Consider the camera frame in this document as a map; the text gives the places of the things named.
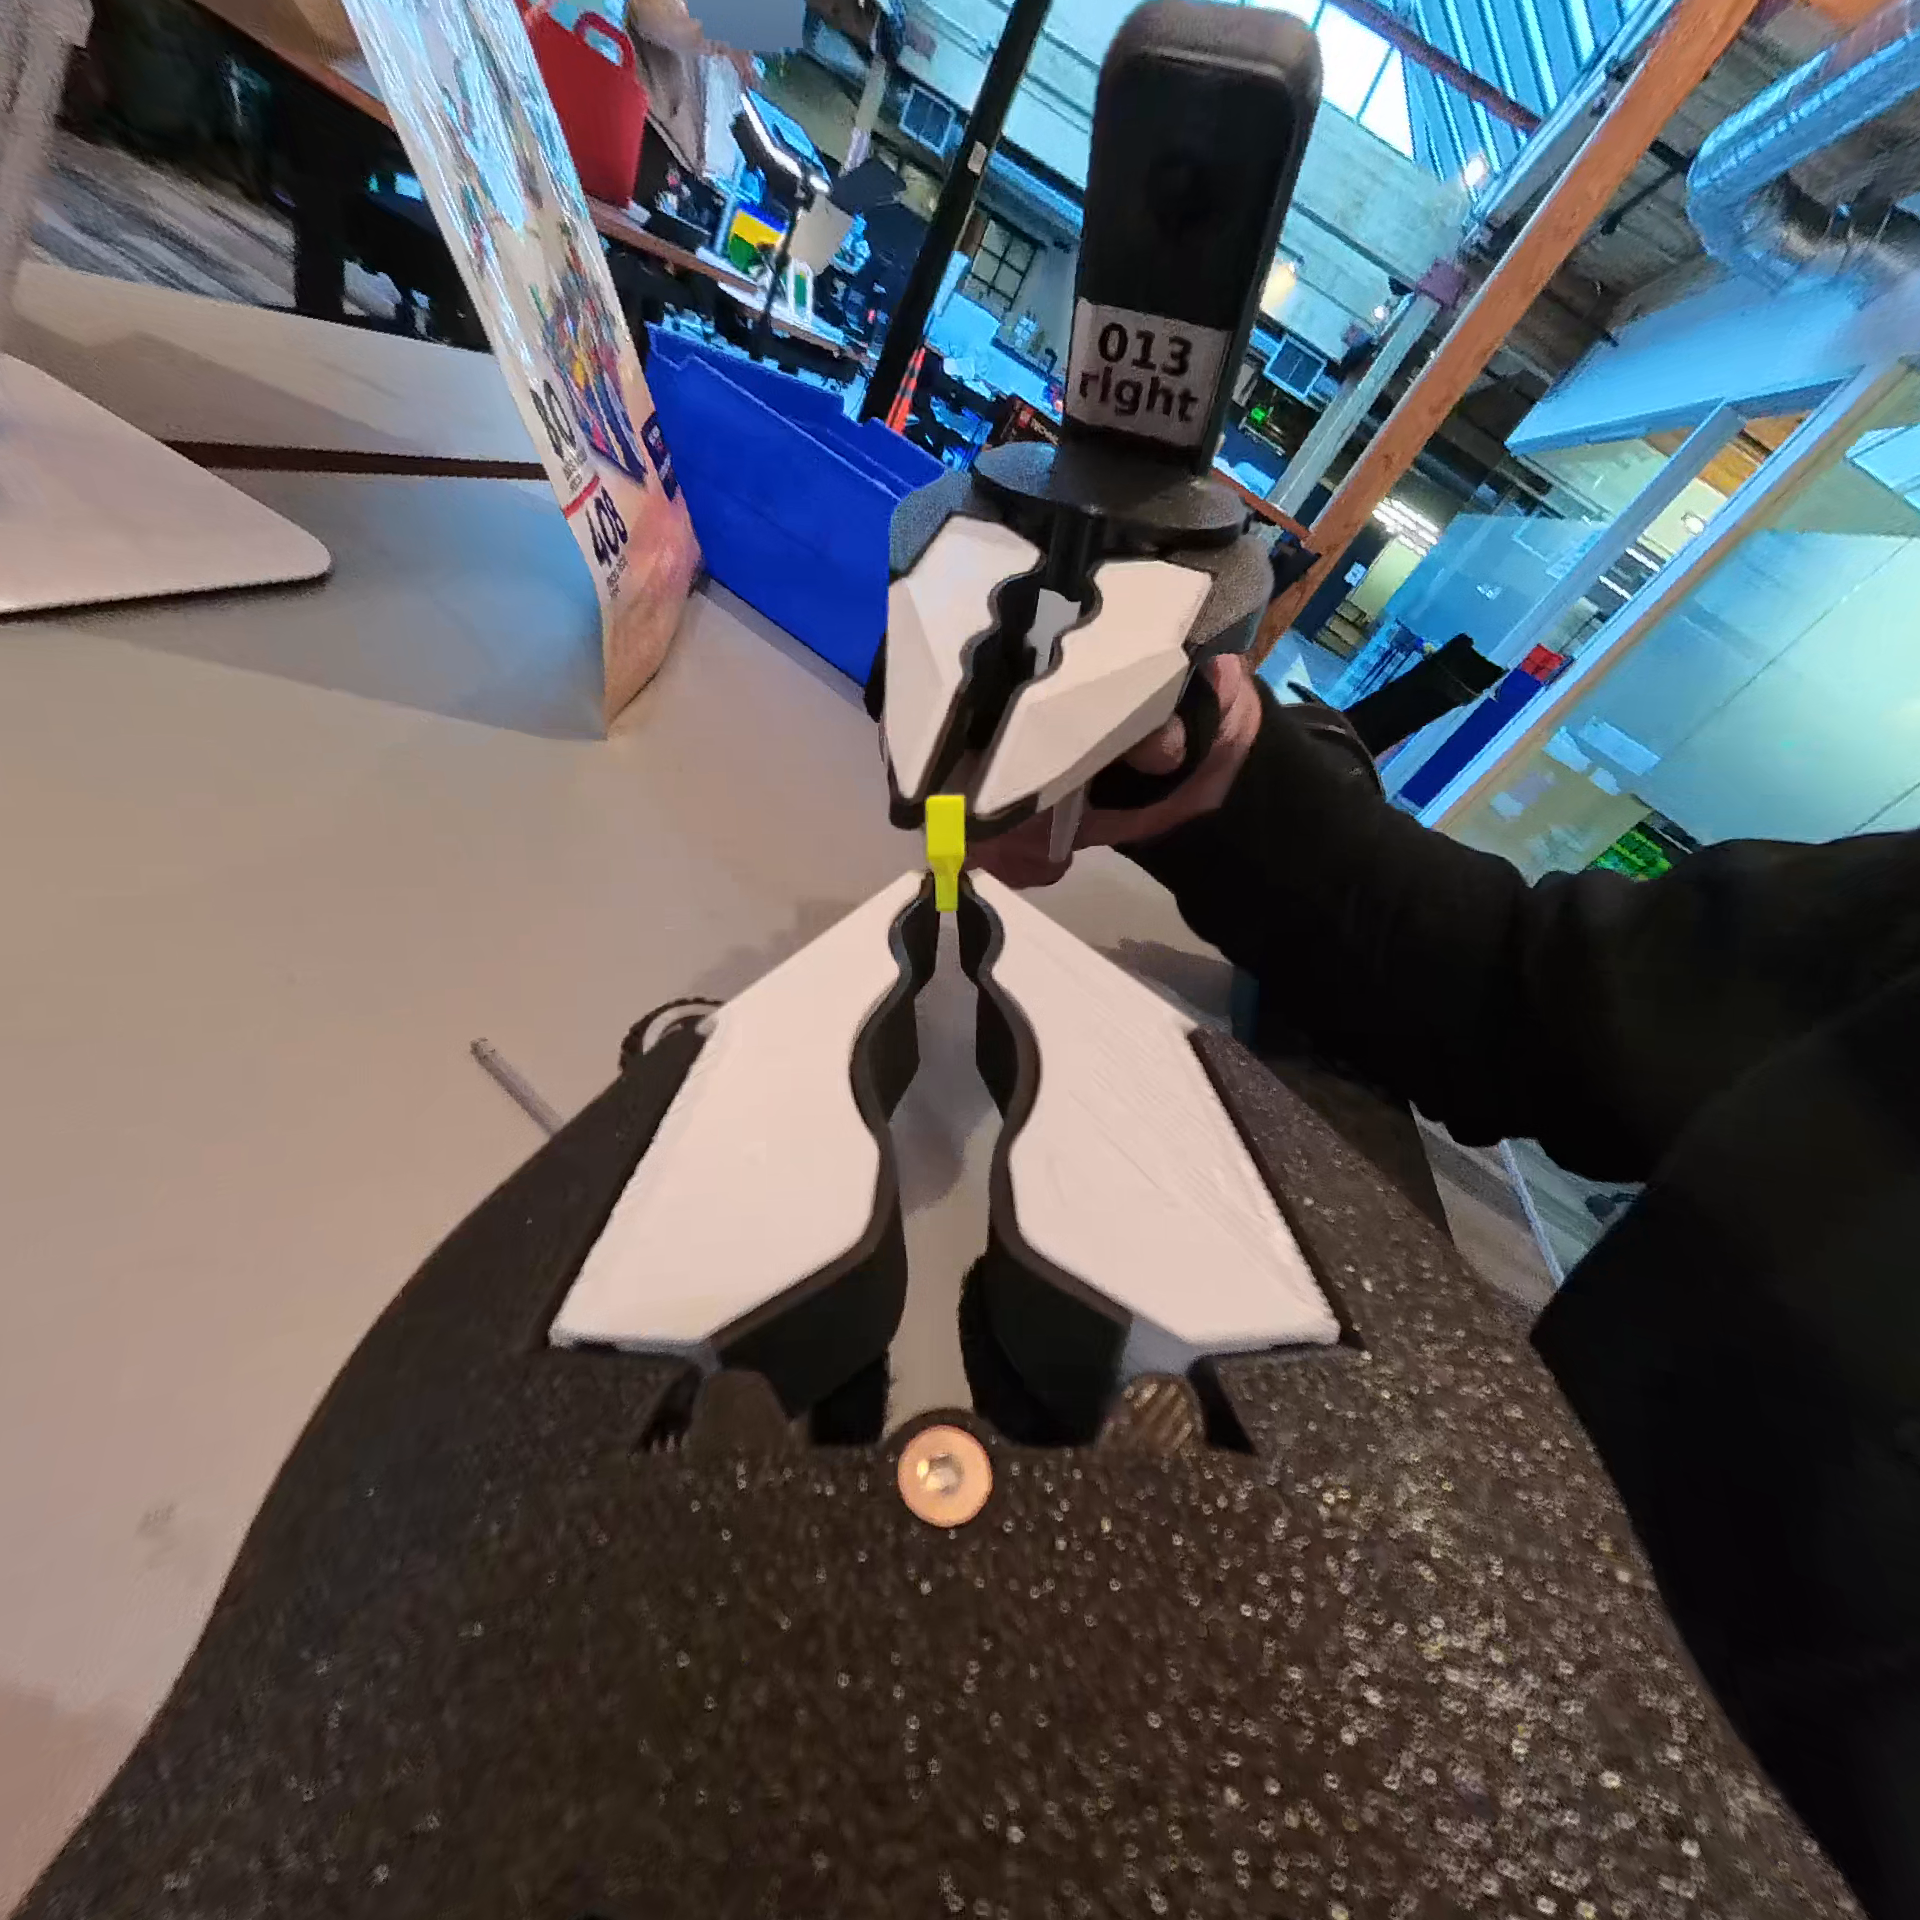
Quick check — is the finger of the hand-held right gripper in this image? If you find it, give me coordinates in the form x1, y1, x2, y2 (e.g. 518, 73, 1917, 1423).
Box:
883, 520, 1051, 811
971, 560, 1216, 827

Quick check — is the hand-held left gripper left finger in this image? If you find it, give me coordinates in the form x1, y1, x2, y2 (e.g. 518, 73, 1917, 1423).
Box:
545, 870, 961, 1364

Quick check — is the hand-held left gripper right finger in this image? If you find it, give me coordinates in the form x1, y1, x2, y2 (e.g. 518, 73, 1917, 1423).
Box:
957, 873, 1344, 1360

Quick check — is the thin grey plastic rod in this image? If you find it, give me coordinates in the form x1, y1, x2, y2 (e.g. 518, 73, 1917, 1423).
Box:
469, 1038, 565, 1133

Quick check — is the person's right forearm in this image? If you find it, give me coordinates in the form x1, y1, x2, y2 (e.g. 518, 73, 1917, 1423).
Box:
1117, 681, 1920, 1185

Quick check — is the person's right hand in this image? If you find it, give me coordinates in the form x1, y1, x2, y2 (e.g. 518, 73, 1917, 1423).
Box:
971, 652, 1272, 888

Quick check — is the blue plastic storage bin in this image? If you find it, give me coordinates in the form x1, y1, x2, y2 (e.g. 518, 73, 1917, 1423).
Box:
644, 327, 961, 687

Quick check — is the black pole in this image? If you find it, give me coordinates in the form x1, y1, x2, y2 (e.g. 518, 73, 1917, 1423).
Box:
857, 0, 1055, 430

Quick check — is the printed construction toy box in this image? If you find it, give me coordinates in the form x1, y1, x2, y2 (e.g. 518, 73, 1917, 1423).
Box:
343, 0, 703, 736

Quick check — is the red plastic tote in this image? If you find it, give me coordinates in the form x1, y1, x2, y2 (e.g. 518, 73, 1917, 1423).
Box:
516, 0, 654, 208

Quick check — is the white book stand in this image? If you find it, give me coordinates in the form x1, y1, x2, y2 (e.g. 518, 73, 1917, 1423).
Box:
0, 352, 336, 620

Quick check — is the wooden post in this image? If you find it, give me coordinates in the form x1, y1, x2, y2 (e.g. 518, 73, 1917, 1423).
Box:
1252, 0, 1759, 663

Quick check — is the silver air duct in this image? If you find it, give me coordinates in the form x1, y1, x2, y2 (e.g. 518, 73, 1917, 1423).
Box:
1686, 0, 1920, 295

